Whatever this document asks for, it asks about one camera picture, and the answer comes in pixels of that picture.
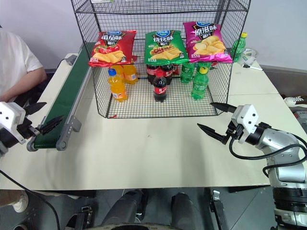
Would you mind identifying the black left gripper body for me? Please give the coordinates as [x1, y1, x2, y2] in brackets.
[15, 118, 41, 140]

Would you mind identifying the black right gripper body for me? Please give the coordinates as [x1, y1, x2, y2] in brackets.
[225, 120, 245, 141]

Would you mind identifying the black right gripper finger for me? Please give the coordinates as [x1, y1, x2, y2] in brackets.
[197, 123, 229, 145]
[210, 102, 237, 114]

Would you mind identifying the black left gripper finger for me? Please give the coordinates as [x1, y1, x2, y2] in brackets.
[24, 102, 47, 115]
[35, 115, 64, 135]

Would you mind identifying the green soda bottle yellow cap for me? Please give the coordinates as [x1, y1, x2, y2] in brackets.
[190, 67, 208, 101]
[230, 32, 248, 64]

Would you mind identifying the white marker pen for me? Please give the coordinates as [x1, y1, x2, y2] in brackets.
[242, 64, 263, 71]

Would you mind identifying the person in white shirt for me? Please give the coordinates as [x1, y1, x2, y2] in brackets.
[0, 23, 48, 103]

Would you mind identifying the white sneaker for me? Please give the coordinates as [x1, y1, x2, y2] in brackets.
[284, 95, 305, 106]

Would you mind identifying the cola bottle red label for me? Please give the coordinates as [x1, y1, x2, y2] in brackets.
[160, 63, 174, 86]
[146, 63, 161, 85]

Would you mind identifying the cola bottle black cap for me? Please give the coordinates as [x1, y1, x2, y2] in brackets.
[153, 73, 168, 103]

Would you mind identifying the grey box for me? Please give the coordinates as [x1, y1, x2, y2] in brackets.
[293, 104, 307, 131]

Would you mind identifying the purple potato chips bag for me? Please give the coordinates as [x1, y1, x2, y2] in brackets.
[183, 21, 234, 64]

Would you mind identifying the orange soda bottle blue cap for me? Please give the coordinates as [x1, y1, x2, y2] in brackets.
[107, 68, 128, 103]

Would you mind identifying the dark rounded shape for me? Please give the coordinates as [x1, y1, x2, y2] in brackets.
[105, 188, 146, 228]
[170, 192, 201, 228]

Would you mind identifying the green potato chips bag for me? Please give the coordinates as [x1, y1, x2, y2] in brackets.
[144, 29, 190, 65]

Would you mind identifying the red potato chips bag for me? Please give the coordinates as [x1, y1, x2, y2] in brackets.
[88, 30, 137, 69]

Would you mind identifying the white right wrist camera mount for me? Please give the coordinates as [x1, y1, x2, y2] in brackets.
[231, 103, 261, 145]

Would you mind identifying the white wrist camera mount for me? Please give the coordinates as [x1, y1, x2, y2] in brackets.
[0, 101, 27, 145]
[231, 103, 261, 145]

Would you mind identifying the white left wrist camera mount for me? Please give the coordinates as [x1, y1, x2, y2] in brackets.
[0, 101, 27, 145]

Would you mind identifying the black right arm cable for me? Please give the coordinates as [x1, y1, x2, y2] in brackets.
[228, 133, 307, 178]

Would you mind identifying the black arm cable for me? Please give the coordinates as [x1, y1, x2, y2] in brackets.
[0, 169, 60, 230]
[228, 133, 307, 178]

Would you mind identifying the green conveyor belt grey frame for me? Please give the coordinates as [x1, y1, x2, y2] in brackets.
[26, 43, 93, 152]

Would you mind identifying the black wire mesh rack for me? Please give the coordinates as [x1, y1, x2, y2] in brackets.
[71, 0, 252, 119]

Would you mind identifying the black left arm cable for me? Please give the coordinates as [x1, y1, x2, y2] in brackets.
[0, 169, 60, 230]

